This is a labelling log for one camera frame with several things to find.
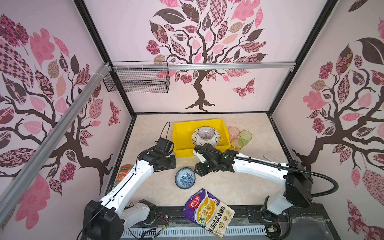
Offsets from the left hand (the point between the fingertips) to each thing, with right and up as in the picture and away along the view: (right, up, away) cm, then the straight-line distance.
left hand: (172, 166), depth 79 cm
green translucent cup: (+47, +15, +21) cm, 54 cm away
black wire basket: (-24, +54, +15) cm, 61 cm away
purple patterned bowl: (+20, +17, +21) cm, 34 cm away
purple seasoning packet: (+18, -21, -5) cm, 28 cm away
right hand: (+13, -1, -1) cm, 13 cm away
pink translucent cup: (+40, +17, +23) cm, 49 cm away
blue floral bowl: (+7, -8, +4) cm, 11 cm away
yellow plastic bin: (+3, +15, +25) cm, 29 cm away
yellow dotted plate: (+15, +11, +19) cm, 27 cm away
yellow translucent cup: (+40, +9, +19) cm, 45 cm away
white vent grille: (+13, -30, -10) cm, 34 cm away
